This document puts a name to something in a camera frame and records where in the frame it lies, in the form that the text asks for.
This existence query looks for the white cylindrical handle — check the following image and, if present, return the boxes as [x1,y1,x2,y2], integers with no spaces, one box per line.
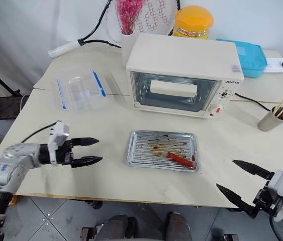
[48,40,81,59]

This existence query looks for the white power strip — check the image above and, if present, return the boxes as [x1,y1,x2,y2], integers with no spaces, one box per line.
[263,57,283,74]

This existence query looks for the glass toaster oven door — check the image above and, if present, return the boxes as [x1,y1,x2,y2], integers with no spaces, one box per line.
[130,71,222,113]

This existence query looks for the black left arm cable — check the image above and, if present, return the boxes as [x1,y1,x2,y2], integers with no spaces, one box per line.
[20,122,58,144]

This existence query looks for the black oven power cable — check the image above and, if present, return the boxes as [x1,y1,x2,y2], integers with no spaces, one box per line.
[234,92,283,112]

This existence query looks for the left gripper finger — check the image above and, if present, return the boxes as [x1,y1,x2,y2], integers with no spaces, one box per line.
[70,156,104,169]
[71,137,100,148]

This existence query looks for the black floor mat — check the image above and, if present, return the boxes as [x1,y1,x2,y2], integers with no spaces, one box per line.
[0,95,29,121]

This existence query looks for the cream toaster oven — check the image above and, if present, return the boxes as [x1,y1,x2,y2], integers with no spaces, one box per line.
[125,33,245,119]

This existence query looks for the badminton racket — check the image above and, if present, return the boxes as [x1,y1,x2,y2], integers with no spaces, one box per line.
[106,0,181,48]

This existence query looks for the yellow plastic jar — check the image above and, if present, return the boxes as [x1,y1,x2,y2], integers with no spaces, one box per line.
[175,5,215,40]

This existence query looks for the white vase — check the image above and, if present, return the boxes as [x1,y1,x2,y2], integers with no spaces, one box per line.
[120,32,142,67]

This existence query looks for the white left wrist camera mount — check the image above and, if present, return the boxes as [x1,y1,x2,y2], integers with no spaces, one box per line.
[47,120,70,166]

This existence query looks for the clear container blue clips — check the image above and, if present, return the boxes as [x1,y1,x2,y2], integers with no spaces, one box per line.
[55,65,107,112]

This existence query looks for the metal cup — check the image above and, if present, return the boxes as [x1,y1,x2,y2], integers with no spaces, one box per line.
[257,105,283,132]

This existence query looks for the black cord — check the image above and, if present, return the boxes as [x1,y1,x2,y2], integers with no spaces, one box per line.
[80,39,122,48]
[77,0,113,47]

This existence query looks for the metal baking tray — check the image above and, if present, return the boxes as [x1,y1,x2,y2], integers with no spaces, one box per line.
[125,130,199,173]

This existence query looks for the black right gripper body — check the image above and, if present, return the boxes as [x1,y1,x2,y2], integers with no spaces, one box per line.
[247,186,283,218]

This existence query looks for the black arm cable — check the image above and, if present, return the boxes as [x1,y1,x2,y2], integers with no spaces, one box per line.
[20,122,58,144]
[268,213,283,241]

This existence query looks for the dark rounded shape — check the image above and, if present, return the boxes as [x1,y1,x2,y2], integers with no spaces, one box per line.
[166,212,192,241]
[95,213,138,241]

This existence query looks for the black table caster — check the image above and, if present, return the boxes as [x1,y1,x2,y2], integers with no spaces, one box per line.
[88,200,104,209]

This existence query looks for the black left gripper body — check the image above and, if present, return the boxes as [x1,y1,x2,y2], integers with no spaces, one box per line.
[55,139,75,166]

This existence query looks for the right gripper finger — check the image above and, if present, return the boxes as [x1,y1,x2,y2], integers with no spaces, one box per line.
[216,183,255,214]
[232,159,275,180]

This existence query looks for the red sausage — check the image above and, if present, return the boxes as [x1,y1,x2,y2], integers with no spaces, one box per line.
[166,152,197,168]

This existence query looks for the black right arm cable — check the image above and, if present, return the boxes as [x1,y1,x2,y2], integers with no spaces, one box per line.
[268,213,283,241]

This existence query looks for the blue fabric bag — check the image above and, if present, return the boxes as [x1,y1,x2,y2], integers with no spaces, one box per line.
[216,38,268,78]

